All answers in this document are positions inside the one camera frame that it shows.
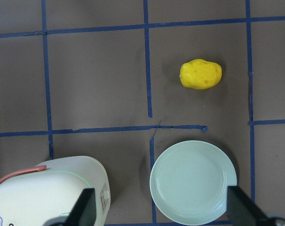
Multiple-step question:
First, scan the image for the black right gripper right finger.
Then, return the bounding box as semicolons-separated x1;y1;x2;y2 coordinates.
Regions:
227;186;271;226

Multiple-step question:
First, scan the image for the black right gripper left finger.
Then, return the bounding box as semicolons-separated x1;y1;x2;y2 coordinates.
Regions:
66;188;96;226

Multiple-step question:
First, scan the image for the white rice cooker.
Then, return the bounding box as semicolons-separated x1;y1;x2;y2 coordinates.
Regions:
0;156;111;226

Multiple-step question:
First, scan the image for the light green plate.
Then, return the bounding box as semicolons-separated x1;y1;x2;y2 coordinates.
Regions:
150;140;238;226

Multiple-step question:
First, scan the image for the yellow toy potato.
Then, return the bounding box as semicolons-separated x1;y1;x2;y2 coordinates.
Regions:
179;59;222;90

